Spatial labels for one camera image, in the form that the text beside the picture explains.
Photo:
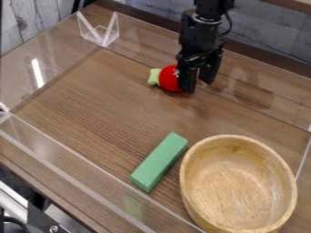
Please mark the black metal frame mount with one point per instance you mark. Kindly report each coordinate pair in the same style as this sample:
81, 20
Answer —
46, 217

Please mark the red plush fruit green stem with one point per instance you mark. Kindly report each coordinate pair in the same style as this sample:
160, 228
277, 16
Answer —
165, 77

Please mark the round wooden bowl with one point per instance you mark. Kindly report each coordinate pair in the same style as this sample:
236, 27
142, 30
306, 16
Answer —
238, 186

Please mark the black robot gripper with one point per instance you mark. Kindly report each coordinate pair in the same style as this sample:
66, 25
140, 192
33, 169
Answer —
202, 48

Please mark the green rectangular block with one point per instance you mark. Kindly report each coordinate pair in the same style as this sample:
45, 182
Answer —
154, 167

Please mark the clear acrylic corner bracket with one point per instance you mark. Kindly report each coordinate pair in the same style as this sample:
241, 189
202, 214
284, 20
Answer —
98, 34

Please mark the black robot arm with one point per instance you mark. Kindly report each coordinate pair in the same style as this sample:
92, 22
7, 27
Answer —
208, 5

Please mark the clear acrylic tray enclosure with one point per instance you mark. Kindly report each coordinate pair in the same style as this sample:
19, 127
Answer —
85, 120

